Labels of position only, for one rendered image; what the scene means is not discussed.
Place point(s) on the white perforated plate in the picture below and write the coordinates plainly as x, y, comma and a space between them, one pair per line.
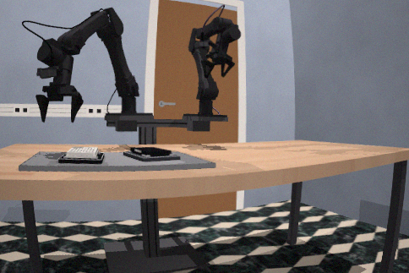
84, 152

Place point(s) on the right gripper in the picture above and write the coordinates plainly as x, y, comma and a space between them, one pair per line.
59, 88

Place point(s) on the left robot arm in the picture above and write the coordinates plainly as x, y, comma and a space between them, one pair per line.
207, 87

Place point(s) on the black rectangular frame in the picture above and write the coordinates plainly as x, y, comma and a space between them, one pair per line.
93, 160

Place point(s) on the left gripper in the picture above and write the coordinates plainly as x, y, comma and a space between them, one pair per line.
217, 52

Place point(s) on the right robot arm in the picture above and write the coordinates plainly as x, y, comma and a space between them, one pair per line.
70, 43

